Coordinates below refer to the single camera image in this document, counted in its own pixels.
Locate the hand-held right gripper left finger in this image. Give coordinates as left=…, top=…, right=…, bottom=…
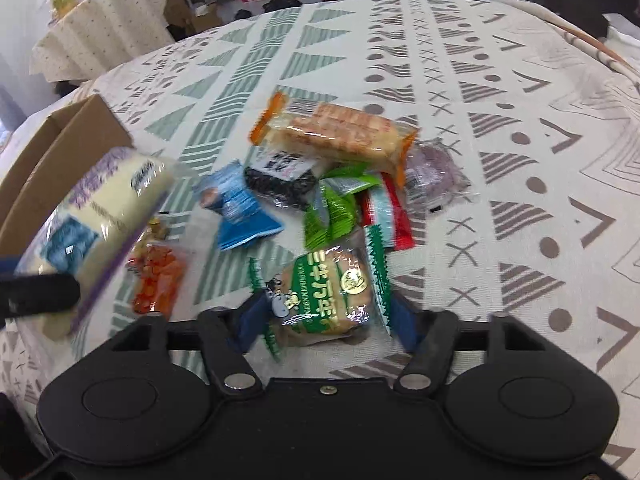
left=106, top=292, right=274, bottom=395

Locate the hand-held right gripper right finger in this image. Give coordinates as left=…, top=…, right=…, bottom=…
left=390, top=292, right=552, bottom=392

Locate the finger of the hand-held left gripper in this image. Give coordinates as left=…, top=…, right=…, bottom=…
left=0, top=259, right=82, bottom=322

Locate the green-edged round bread packet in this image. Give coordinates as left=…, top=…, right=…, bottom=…
left=249, top=224, right=392, bottom=362

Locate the white bread packet purple print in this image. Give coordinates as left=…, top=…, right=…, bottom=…
left=19, top=147, right=177, bottom=337

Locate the brown cardboard box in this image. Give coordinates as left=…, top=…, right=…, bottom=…
left=0, top=94, right=134, bottom=261

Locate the orange-ended long bread packet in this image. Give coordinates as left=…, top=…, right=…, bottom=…
left=249, top=92, right=419, bottom=187

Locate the red snack packet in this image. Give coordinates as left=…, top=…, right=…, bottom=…
left=359, top=172, right=416, bottom=251

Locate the clear packet of orange candies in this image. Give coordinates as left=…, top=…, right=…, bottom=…
left=126, top=214, right=190, bottom=317

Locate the blue snack packet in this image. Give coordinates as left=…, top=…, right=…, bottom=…
left=192, top=160, right=284, bottom=252

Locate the green snack packet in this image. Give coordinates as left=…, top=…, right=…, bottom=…
left=304, top=165, right=382, bottom=251

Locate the black and white snack packet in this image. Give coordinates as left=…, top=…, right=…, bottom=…
left=244, top=149, right=322, bottom=212

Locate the purple snack packet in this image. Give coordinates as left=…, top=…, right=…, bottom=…
left=404, top=141, right=472, bottom=212

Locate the patterned printed blanket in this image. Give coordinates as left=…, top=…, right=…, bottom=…
left=0, top=0, right=640, bottom=480

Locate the table with dotted tablecloth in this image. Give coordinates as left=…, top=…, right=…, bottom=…
left=29, top=0, right=173, bottom=83

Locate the open background cardboard box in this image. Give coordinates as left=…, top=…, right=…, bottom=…
left=164, top=0, right=227, bottom=36

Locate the white crumpled cloth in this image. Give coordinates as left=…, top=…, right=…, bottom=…
left=601, top=12, right=640, bottom=63

